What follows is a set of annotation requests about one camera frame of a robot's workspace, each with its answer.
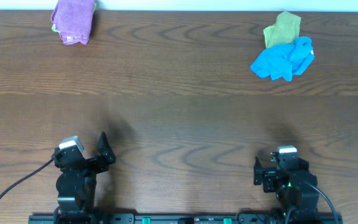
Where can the blue microfiber cloth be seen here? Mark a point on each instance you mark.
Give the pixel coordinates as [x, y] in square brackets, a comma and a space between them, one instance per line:
[284, 60]

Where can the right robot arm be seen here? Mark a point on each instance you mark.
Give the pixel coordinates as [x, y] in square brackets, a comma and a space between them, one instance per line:
[293, 184]

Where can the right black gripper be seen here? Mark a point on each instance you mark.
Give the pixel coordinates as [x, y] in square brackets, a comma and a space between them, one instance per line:
[269, 173]

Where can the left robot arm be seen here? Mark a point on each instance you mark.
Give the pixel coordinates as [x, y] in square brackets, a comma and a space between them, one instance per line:
[76, 185]

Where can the green cloth under purple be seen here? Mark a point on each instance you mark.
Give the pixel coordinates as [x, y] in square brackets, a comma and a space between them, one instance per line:
[54, 28]

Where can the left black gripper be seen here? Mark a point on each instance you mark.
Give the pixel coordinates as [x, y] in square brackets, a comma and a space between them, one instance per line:
[91, 163]

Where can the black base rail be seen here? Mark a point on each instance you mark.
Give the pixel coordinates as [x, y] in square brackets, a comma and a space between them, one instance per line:
[128, 218]

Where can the olive green crumpled cloth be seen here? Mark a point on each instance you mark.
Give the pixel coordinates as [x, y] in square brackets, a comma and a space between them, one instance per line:
[285, 30]

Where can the purple folded cloth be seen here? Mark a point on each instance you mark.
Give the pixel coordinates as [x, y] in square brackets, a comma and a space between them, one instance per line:
[73, 20]

